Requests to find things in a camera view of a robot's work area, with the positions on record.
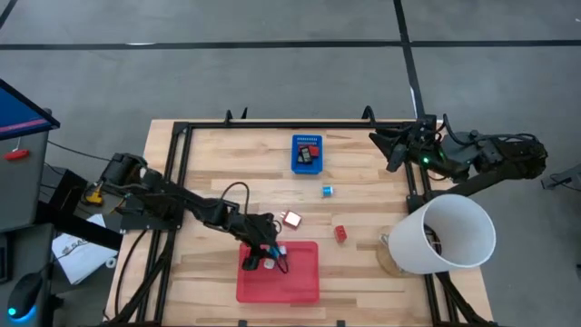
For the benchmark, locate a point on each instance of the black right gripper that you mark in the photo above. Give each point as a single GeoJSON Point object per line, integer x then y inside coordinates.
{"type": "Point", "coordinates": [415, 143]}

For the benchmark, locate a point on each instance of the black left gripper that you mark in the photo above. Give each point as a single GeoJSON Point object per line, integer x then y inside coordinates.
{"type": "Point", "coordinates": [258, 229]}

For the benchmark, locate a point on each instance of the red translucent plastic bin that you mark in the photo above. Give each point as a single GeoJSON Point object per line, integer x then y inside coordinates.
{"type": "Point", "coordinates": [295, 281]}

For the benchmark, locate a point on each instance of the blue plastic bin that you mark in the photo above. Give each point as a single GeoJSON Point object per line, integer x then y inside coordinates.
{"type": "Point", "coordinates": [295, 169]}

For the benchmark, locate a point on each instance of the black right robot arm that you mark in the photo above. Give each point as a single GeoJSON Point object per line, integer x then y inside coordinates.
{"type": "Point", "coordinates": [499, 154]}

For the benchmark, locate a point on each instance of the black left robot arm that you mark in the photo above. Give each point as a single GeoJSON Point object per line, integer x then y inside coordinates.
{"type": "Point", "coordinates": [181, 202]}

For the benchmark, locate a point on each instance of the red and silver charger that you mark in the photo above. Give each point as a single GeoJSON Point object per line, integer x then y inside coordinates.
{"type": "Point", "coordinates": [292, 220]}

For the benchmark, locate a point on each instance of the light blue small block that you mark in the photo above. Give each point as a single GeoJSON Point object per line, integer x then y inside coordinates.
{"type": "Point", "coordinates": [327, 191]}

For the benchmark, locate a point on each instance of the small red block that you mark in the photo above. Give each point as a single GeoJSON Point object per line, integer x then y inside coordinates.
{"type": "Point", "coordinates": [340, 234]}

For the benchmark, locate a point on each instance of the clear glass lamp base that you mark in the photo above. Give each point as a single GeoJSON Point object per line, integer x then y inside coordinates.
{"type": "Point", "coordinates": [383, 259]}

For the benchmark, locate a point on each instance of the white printed paper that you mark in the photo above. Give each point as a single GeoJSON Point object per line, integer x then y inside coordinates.
{"type": "Point", "coordinates": [81, 261]}

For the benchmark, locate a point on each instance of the black metal bar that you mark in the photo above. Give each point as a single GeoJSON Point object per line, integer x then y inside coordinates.
{"type": "Point", "coordinates": [77, 224]}

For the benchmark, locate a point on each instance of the black computer mouse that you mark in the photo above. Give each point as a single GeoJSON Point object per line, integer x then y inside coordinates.
{"type": "Point", "coordinates": [22, 293]}

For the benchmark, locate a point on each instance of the grey cabinet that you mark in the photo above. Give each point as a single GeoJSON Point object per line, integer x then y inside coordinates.
{"type": "Point", "coordinates": [22, 191]}

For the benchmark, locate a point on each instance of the red tag on cabinet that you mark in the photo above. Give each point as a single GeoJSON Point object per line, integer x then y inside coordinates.
{"type": "Point", "coordinates": [16, 155]}

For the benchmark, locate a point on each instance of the blue screen panel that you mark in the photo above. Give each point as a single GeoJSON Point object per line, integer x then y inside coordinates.
{"type": "Point", "coordinates": [18, 113]}

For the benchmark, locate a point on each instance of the black metal table frame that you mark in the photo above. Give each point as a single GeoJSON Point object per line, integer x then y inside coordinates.
{"type": "Point", "coordinates": [295, 124]}

